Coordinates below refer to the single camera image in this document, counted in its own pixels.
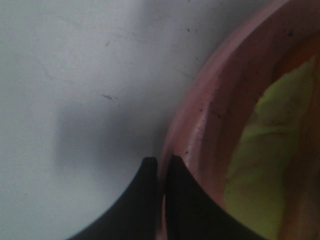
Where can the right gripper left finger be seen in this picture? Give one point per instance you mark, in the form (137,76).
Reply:
(133,215)

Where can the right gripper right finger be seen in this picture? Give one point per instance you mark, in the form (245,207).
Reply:
(190,214)

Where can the green lettuce leaf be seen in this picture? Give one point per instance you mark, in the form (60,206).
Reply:
(255,190)

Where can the pink round plate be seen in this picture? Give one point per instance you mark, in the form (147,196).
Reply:
(210,123)

